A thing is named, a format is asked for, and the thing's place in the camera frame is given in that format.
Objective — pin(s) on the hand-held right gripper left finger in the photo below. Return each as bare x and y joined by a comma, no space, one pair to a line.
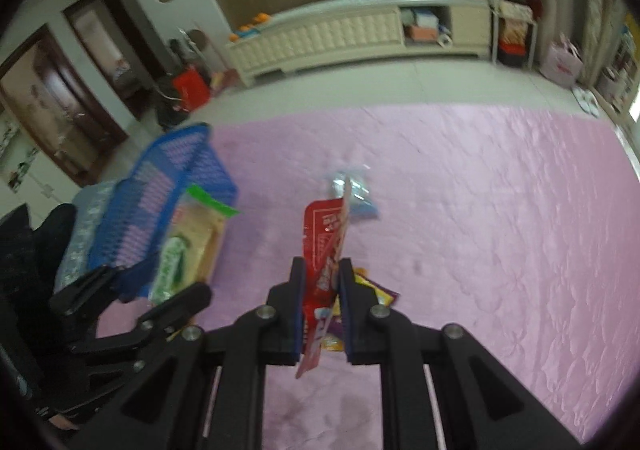
299,315

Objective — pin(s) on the pink blanket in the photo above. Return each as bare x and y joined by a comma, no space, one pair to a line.
500,230

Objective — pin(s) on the black cloth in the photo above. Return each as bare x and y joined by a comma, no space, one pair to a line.
35,250

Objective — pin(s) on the black bag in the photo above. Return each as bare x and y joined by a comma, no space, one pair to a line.
170,113

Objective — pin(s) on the dark wooden door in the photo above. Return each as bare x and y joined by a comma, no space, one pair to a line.
65,95

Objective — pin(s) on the blue box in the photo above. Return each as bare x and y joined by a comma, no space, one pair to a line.
425,19

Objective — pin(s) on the orange box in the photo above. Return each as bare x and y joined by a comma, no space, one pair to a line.
420,33

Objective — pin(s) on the white slippers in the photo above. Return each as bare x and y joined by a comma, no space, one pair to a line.
586,101

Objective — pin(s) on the red paper bag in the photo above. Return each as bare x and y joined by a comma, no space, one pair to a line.
191,90

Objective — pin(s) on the pink bag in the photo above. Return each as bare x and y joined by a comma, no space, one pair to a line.
562,63

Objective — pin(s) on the red snack packet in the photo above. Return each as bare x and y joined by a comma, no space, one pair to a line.
322,240

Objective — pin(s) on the patterned curtain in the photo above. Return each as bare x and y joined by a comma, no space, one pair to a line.
575,0

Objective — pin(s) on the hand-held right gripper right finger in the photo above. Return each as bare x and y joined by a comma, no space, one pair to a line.
346,317

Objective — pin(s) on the grey embroidered chair cover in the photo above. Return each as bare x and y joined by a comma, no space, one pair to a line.
85,225

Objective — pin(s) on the cream tufted cabinet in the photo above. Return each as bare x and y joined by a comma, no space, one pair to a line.
330,40

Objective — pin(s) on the white metal rack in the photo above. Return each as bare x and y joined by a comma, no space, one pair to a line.
515,5

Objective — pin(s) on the blue and silver snack packet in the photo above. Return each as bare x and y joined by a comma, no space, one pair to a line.
360,202

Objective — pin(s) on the red food bag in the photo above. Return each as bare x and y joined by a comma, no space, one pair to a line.
515,35

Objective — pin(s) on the yellow and green snack packet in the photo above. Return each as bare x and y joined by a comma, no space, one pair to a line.
192,235

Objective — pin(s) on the blue plastic basket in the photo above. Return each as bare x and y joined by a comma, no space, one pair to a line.
165,165

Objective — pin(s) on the purple and yellow snack packet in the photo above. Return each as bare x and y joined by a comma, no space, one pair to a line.
384,294

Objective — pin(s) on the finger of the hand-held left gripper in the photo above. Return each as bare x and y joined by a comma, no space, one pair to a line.
175,305
85,287

